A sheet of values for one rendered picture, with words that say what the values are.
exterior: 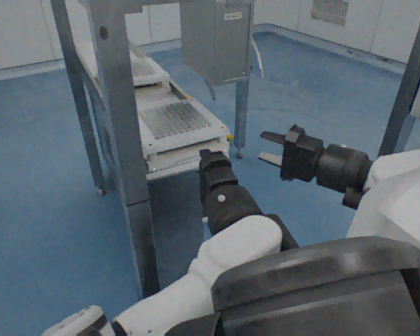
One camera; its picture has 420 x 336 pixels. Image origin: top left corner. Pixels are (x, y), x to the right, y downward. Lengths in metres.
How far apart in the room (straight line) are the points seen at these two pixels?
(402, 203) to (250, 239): 0.26
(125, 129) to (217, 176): 0.28
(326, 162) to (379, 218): 0.44
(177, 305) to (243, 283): 0.29
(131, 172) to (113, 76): 0.24
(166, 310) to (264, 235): 0.16
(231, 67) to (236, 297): 0.80
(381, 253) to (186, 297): 0.31
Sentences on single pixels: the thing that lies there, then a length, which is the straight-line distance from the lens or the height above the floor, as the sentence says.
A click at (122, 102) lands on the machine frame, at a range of 0.78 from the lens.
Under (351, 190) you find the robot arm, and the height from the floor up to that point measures 0.98.
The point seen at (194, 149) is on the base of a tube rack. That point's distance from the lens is 1.00.
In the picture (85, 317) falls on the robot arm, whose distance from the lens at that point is 0.39.
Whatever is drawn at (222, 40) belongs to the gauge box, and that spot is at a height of 1.15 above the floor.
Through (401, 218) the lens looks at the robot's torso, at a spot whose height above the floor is 1.23.
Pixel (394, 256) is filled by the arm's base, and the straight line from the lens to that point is 0.18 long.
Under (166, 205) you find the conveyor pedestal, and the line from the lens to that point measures 1.24.
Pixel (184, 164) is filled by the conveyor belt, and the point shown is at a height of 0.82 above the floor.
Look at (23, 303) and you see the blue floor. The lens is 1.87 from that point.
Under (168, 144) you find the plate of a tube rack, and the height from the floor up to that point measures 0.90.
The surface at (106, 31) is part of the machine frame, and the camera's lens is 0.73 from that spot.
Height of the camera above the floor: 1.39
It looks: 35 degrees down
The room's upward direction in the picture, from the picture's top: straight up
